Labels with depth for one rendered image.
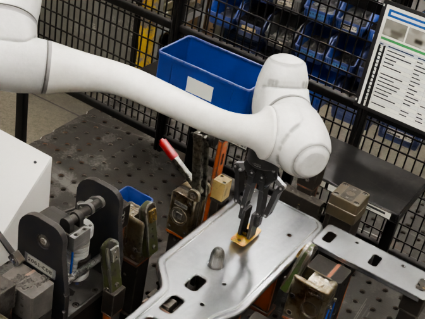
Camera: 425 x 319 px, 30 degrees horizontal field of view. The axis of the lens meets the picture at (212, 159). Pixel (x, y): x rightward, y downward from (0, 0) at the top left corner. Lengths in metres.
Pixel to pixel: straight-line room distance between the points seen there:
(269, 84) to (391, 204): 0.61
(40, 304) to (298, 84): 0.65
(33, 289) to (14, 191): 0.61
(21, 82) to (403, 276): 0.95
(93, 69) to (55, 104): 2.74
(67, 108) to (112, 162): 1.68
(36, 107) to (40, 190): 2.11
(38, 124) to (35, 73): 2.58
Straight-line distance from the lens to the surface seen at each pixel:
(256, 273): 1.75
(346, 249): 1.89
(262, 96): 1.58
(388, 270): 1.88
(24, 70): 1.47
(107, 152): 2.60
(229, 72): 2.32
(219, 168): 1.92
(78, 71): 1.50
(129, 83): 1.50
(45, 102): 4.24
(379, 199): 2.05
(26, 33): 1.50
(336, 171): 2.11
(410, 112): 2.14
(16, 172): 2.11
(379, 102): 2.17
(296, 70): 1.57
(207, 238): 1.81
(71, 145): 2.62
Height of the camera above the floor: 2.12
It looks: 32 degrees down
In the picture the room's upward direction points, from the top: 11 degrees clockwise
